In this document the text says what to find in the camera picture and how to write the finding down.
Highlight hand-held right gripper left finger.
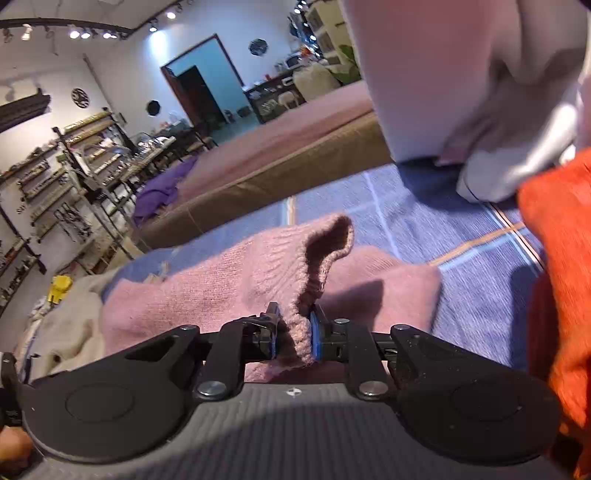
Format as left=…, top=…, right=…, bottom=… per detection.
left=122, top=302, right=282, bottom=401

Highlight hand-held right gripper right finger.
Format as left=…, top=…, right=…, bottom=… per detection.
left=307, top=304, right=467, bottom=401

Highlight pink knit cardigan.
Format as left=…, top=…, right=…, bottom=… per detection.
left=99, top=213, right=441, bottom=384

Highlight person's left hand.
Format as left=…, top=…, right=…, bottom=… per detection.
left=0, top=425, right=35, bottom=476

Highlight cream sweater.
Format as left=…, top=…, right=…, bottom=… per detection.
left=14, top=270, right=121, bottom=384

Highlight yellow plastic container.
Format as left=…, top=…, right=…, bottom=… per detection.
left=48, top=274, right=72, bottom=305

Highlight blue plaid bed sheet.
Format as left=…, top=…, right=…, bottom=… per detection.
left=102, top=161, right=548, bottom=370

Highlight brown bed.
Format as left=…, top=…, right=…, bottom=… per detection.
left=136, top=80, right=393, bottom=252

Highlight purple cloth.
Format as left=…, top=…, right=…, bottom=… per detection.
left=133, top=157, right=199, bottom=227

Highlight black chair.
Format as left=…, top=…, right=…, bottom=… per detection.
left=185, top=122, right=218, bottom=153

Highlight dining table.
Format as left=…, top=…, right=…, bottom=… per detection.
left=120, top=134, right=185, bottom=176

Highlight dark cabinet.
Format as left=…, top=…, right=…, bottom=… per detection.
left=244, top=74, right=305, bottom=124

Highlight white garment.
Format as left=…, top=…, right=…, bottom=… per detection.
left=456, top=88, right=583, bottom=204

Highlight orange garment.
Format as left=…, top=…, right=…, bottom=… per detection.
left=516, top=148, right=591, bottom=480

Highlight dark-framed doorway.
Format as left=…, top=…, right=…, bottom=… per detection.
left=161, top=34, right=252, bottom=139

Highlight white storage cabinet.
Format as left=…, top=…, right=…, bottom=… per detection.
left=305, top=0, right=352, bottom=65

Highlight wall display shelves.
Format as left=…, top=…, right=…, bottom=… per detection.
left=0, top=111, right=139, bottom=315

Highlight ceiling track light rail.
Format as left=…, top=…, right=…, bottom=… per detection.
left=0, top=17, right=134, bottom=42

